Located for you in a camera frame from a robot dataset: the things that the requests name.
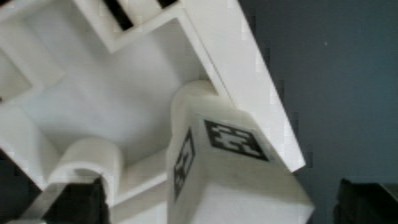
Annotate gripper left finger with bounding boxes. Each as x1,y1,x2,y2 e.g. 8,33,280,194
15,176,111,224

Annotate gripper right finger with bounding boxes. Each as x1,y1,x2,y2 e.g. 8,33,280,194
334,179,398,224

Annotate white chair leg tagged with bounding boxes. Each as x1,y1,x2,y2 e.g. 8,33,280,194
167,81,314,224

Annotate white chair seat part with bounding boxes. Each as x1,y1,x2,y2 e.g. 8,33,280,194
0,0,303,224

